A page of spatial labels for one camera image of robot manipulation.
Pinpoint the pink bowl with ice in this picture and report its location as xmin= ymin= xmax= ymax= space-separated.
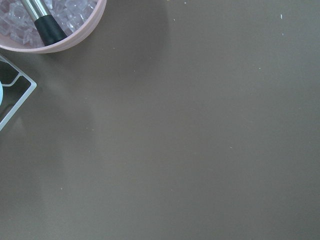
xmin=0 ymin=0 xmax=107 ymax=54

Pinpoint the clear cup rack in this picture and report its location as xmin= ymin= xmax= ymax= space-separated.
xmin=0 ymin=55 xmax=37 ymax=129

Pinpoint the blue cup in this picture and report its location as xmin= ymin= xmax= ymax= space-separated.
xmin=0 ymin=82 xmax=4 ymax=105

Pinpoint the steel tongs handle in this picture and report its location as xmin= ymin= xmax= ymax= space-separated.
xmin=20 ymin=0 xmax=67 ymax=46

